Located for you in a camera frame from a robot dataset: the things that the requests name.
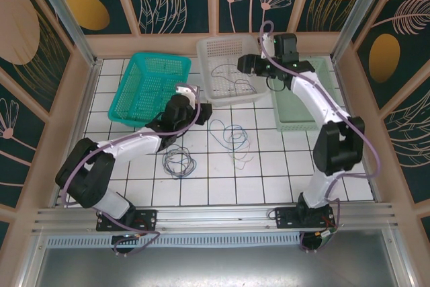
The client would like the aluminium frame post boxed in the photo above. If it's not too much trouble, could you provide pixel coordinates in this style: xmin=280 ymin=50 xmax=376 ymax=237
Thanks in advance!
xmin=330 ymin=0 xmax=389 ymax=63
xmin=26 ymin=0 xmax=103 ymax=68

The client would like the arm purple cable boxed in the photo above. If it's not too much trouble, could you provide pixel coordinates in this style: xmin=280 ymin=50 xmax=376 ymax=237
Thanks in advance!
xmin=260 ymin=20 xmax=382 ymax=254
xmin=60 ymin=85 xmax=204 ymax=256

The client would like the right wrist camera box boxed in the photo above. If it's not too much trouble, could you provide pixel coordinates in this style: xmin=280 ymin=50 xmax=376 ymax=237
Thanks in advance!
xmin=259 ymin=31 xmax=275 ymax=53

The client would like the grey slotted cable duct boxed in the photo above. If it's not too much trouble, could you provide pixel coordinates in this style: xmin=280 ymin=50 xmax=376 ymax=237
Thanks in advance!
xmin=45 ymin=235 xmax=303 ymax=249

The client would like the aluminium side rail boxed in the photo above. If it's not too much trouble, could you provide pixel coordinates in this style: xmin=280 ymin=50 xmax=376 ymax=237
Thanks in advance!
xmin=332 ymin=58 xmax=382 ymax=202
xmin=50 ymin=60 xmax=103 ymax=209

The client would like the teal plastic basket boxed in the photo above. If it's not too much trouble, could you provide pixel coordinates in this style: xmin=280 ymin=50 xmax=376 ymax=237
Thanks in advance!
xmin=107 ymin=52 xmax=192 ymax=129

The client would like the dark blue thin cable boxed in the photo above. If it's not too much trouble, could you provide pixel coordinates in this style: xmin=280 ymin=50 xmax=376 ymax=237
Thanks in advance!
xmin=164 ymin=149 xmax=198 ymax=180

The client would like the white plastic basket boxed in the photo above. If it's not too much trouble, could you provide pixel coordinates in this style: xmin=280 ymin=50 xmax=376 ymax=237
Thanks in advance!
xmin=196 ymin=34 xmax=269 ymax=107

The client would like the mint green plastic basket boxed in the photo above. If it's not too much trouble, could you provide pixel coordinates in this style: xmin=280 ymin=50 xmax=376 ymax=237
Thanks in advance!
xmin=268 ymin=56 xmax=329 ymax=133

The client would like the grey metal sheet panel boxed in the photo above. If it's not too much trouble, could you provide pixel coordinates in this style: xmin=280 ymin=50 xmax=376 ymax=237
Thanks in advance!
xmin=19 ymin=246 xmax=414 ymax=287

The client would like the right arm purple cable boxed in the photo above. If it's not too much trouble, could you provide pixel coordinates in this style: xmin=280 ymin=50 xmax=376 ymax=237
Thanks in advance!
xmin=260 ymin=20 xmax=382 ymax=254

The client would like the dark purple thin cable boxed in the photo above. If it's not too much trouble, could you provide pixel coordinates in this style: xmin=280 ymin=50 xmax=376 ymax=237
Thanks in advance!
xmin=210 ymin=60 xmax=259 ymax=98
xmin=162 ymin=145 xmax=198 ymax=180
xmin=208 ymin=119 xmax=250 ymax=149
xmin=163 ymin=147 xmax=196 ymax=177

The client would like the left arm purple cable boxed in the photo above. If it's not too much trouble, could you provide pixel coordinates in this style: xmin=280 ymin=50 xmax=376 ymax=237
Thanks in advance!
xmin=60 ymin=85 xmax=204 ymax=256

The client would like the long aluminium base rail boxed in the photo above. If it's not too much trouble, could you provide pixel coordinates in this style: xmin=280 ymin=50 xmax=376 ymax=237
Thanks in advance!
xmin=32 ymin=202 xmax=396 ymax=234

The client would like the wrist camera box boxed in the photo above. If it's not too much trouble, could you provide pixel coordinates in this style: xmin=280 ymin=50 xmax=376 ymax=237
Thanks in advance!
xmin=259 ymin=31 xmax=275 ymax=53
xmin=174 ymin=83 xmax=202 ymax=106

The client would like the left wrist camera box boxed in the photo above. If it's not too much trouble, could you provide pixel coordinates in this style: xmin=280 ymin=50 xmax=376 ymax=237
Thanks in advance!
xmin=174 ymin=83 xmax=202 ymax=106

